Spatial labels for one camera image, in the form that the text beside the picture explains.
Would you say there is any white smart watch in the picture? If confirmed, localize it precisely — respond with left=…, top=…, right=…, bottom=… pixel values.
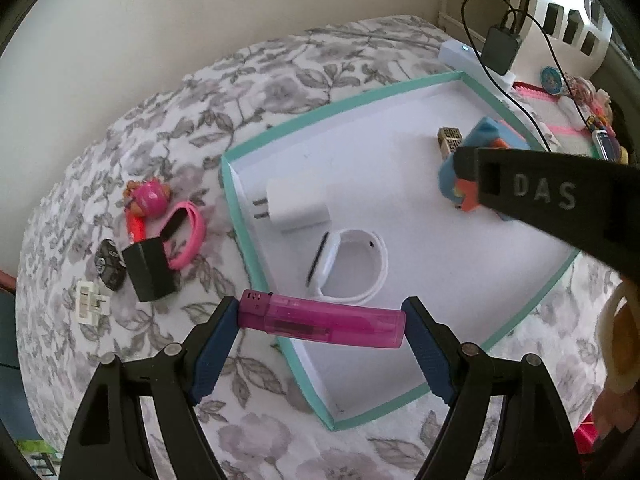
left=306, top=229, right=390, bottom=306

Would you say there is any magenta translucent lighter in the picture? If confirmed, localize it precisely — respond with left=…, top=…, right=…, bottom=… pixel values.
left=239, top=289, right=406, bottom=349

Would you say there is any person's right hand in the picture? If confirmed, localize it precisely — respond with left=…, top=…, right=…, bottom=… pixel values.
left=592, top=280, right=639, bottom=439

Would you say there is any white power strip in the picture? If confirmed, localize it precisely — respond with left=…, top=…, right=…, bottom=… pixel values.
left=438, top=39, right=515, bottom=94

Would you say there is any teal rimmed white tray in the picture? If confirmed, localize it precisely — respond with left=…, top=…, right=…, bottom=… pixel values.
left=219, top=70, right=582, bottom=432

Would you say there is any black charger brick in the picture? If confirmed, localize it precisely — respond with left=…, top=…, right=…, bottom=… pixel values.
left=480, top=26, right=522, bottom=76

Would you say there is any white plug adapter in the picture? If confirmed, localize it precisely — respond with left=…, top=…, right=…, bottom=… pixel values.
left=75, top=281, right=111, bottom=326

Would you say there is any white lattice furniture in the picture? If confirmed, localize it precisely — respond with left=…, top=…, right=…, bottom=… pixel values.
left=511, top=0, right=613, bottom=84

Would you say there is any black toy car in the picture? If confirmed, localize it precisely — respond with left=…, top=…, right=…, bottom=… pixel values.
left=94, top=238, right=127, bottom=292

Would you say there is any black power adapter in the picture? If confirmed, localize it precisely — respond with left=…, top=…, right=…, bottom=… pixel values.
left=122, top=236, right=176, bottom=302

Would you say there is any floral grey blanket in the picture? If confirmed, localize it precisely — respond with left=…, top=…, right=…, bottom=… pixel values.
left=15, top=16, right=620, bottom=452

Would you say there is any red lighter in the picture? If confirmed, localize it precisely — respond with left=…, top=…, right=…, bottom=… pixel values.
left=125, top=209, right=146, bottom=245

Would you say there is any pink smart watch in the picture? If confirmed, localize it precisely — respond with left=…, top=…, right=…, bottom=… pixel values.
left=158, top=200, right=206, bottom=271

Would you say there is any pink ball puppy toy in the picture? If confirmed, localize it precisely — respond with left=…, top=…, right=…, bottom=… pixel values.
left=122, top=178, right=171, bottom=219

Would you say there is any black cable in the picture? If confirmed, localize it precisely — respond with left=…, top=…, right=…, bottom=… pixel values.
left=460, top=0, right=609, bottom=154

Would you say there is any white wall charger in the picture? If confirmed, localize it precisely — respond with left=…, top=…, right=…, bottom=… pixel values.
left=253, top=174, right=331, bottom=232

